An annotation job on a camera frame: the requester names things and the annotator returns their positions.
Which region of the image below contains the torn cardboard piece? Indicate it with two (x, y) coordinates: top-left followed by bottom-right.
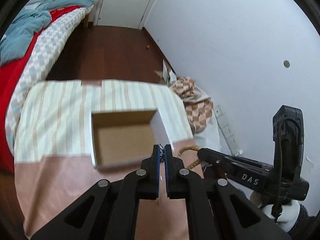
(154, 59), (177, 84)

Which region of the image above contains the person's right hand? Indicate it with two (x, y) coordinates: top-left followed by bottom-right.
(250, 189), (300, 232)

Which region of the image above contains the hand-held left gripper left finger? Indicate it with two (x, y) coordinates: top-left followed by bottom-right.
(30, 144), (162, 240)

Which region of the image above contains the grey checkered bedsheet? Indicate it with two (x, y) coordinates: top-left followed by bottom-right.
(5, 6), (93, 155)

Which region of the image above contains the white cardboard box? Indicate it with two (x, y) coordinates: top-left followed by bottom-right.
(89, 108), (175, 172)

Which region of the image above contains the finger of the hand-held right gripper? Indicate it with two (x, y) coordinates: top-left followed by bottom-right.
(197, 147), (275, 191)

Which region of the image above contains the striped beige tablecloth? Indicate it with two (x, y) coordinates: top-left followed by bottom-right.
(14, 79), (206, 240)

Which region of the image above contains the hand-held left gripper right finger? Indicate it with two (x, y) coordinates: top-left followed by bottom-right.
(164, 144), (293, 240)

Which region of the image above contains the white door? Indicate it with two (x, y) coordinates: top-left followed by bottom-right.
(93, 0), (167, 30)

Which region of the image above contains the blue-green quilt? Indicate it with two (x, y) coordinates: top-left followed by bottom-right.
(0, 0), (97, 67)

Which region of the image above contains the white power strip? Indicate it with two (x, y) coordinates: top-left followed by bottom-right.
(214, 105), (243, 156)

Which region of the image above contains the brown checkered cloth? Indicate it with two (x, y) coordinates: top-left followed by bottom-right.
(169, 76), (214, 134)

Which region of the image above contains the braided rope handle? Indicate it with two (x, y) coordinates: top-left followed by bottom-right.
(176, 146), (203, 171)

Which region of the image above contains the bed with checkered sheet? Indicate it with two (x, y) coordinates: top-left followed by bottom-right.
(0, 5), (84, 173)

